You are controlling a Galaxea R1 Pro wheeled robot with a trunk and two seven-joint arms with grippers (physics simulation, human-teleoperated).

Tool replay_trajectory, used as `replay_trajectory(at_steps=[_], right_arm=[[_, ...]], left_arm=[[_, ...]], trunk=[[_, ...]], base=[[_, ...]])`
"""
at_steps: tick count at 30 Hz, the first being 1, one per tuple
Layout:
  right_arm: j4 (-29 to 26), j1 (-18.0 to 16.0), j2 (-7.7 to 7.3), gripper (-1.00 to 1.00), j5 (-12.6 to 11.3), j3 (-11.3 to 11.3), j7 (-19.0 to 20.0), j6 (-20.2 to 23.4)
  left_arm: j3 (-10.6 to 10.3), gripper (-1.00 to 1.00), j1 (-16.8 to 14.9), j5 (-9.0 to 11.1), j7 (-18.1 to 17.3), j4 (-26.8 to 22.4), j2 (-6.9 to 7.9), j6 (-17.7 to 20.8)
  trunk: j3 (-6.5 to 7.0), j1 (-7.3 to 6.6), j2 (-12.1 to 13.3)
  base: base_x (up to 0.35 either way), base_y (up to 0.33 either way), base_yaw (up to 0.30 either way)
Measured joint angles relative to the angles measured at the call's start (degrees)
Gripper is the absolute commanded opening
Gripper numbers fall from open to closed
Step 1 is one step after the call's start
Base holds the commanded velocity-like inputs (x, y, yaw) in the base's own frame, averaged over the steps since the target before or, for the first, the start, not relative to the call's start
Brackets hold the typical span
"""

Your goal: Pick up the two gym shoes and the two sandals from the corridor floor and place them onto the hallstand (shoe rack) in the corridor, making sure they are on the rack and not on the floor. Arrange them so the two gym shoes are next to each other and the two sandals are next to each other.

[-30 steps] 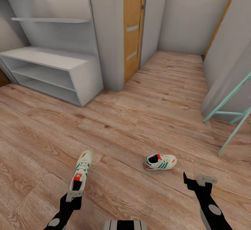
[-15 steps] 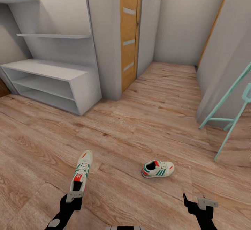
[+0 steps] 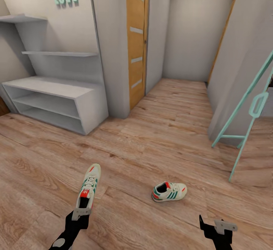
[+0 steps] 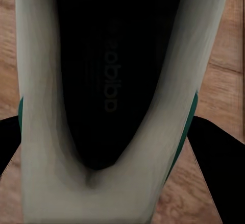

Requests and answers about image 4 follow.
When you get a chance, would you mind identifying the gym shoe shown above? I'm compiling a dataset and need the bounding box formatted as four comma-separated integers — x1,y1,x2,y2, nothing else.
15,0,226,224

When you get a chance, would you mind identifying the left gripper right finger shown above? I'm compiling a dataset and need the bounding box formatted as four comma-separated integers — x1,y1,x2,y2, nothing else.
187,116,245,224

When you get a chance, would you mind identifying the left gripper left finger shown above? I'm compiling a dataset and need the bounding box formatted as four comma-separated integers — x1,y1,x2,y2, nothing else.
0,116,21,176

